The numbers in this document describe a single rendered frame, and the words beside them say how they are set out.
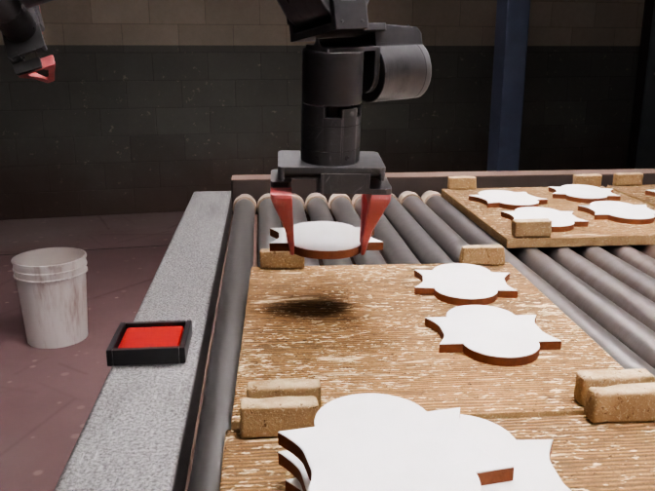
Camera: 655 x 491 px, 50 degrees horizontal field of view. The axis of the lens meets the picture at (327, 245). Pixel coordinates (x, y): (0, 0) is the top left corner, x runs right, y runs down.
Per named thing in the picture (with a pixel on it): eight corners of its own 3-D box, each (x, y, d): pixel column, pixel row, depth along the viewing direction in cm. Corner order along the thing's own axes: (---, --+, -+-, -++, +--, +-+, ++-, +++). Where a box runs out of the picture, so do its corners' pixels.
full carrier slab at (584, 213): (506, 248, 109) (508, 221, 108) (441, 196, 148) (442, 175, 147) (722, 243, 112) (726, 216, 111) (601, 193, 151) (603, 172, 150)
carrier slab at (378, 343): (231, 439, 55) (230, 421, 55) (250, 278, 95) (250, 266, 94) (665, 425, 58) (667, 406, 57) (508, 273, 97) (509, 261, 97)
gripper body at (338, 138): (385, 186, 67) (390, 109, 65) (277, 186, 67) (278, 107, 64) (376, 169, 74) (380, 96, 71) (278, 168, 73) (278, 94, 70)
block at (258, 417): (239, 440, 52) (238, 407, 52) (240, 428, 54) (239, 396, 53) (320, 437, 53) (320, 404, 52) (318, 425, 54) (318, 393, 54)
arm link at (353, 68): (290, 35, 66) (324, 42, 62) (352, 33, 70) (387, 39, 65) (290, 110, 69) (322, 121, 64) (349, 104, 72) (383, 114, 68)
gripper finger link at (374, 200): (388, 266, 70) (393, 174, 67) (316, 266, 70) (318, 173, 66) (378, 241, 77) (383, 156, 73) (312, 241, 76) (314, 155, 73)
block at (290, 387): (245, 420, 55) (244, 388, 54) (246, 409, 57) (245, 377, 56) (322, 418, 56) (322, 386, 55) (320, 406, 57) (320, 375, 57)
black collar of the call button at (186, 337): (106, 366, 69) (105, 350, 69) (121, 336, 77) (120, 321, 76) (185, 363, 70) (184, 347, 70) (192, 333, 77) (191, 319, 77)
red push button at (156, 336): (116, 362, 70) (115, 350, 70) (128, 339, 76) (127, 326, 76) (177, 360, 71) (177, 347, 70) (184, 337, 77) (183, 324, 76)
